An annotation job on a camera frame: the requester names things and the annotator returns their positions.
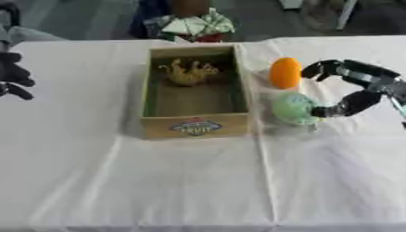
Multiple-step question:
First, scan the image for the green white patterned bag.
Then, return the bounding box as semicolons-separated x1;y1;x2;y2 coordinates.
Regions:
140;7;237;44

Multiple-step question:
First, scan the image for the orange oval toy fruit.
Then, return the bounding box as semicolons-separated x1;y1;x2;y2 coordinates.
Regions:
269;56;305;91

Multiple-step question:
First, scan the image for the tan cardboard box green inside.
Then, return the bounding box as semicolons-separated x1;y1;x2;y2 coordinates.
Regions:
138;43;253;140

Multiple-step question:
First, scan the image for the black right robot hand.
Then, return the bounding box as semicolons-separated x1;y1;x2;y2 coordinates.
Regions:
299;59;403;119

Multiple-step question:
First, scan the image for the pale green round soft toy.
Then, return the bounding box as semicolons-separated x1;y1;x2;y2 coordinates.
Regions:
271;92;323;126

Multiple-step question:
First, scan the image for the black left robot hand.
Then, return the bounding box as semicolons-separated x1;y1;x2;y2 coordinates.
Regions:
0;51;37;102

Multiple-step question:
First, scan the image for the yellow toy animal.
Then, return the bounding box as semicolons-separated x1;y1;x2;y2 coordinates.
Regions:
157;58;221;87

